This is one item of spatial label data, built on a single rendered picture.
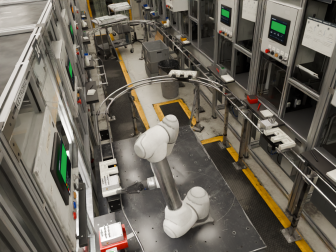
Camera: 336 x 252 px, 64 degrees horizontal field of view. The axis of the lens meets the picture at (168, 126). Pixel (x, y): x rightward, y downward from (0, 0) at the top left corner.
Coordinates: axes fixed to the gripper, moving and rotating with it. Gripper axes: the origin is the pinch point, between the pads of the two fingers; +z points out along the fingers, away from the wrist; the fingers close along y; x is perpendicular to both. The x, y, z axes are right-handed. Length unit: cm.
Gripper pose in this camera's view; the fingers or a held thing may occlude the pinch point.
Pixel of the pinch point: (121, 191)
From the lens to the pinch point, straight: 206.2
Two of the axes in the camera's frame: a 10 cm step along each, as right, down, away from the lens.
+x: 2.8, 5.4, -7.9
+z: -9.6, 2.1, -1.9
